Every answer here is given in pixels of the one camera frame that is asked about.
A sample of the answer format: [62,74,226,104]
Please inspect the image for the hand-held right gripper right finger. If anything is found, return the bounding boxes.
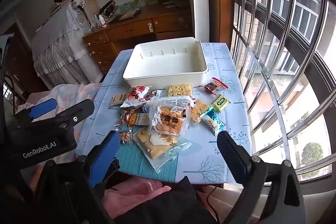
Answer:
[217,131,307,224]

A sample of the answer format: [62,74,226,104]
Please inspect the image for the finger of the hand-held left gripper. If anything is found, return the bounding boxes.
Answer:
[14,98,58,123]
[51,99,95,126]

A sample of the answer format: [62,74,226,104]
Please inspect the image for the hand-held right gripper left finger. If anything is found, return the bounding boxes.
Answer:
[34,131,121,224]

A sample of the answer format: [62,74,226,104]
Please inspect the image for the orange oat bar packet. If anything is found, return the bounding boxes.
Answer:
[127,112,151,127]

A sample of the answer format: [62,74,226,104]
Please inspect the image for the large bread packet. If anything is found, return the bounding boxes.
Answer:
[133,127,192,174]

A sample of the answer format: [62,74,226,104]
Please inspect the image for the green pastry packet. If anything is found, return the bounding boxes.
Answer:
[211,94,231,113]

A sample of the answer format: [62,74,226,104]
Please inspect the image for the yellow rice cracker packet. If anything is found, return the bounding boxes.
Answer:
[189,99,210,124]

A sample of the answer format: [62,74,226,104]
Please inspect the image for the white plastic bin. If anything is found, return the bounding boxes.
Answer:
[123,37,208,88]

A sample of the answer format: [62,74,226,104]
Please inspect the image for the floral bedding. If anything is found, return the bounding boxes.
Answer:
[14,82,101,119]

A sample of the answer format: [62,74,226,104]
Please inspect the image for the small clear nut packet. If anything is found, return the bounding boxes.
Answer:
[114,123,134,146]

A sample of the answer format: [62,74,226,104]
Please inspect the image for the brown biscuit packet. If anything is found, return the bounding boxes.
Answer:
[109,93,128,108]

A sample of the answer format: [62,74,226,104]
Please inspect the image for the teal snack packet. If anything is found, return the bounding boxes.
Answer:
[199,106,226,136]

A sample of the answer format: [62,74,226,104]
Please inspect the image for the red-brown nut packet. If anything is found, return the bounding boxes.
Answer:
[119,106,143,125]

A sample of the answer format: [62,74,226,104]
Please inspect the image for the red and white snack packet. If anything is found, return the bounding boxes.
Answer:
[120,85,151,109]

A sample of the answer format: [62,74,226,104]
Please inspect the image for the metal window bars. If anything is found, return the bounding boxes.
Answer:
[231,0,336,182]

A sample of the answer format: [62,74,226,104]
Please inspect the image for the white lace furniture cover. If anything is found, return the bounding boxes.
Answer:
[31,1,104,90]

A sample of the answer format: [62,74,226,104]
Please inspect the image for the clear tray pastry packet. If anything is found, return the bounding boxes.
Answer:
[148,95,196,136]

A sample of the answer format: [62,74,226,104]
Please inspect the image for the dark brown snack packet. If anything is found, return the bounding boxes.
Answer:
[144,89,162,104]

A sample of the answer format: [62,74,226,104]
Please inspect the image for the red-label dark snack packet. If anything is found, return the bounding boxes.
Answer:
[199,77,229,95]

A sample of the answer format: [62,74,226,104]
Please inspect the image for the dark cloth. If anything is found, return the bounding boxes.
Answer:
[110,175,218,224]

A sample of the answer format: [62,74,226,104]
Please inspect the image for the clear packet of yellow crackers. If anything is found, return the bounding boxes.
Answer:
[167,84,193,98]

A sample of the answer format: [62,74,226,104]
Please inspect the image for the wooden desk with drawers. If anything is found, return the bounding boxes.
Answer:
[82,7,195,75]

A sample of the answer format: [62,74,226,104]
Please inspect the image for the dark tablet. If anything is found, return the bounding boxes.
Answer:
[108,9,142,24]

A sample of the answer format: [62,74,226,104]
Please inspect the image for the black gold-patterned case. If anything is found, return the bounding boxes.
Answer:
[98,0,118,17]

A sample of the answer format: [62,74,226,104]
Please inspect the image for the patterned fabric bag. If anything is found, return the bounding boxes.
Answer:
[71,0,87,13]

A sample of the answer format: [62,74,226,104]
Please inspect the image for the black cable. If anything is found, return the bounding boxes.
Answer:
[206,186,218,224]

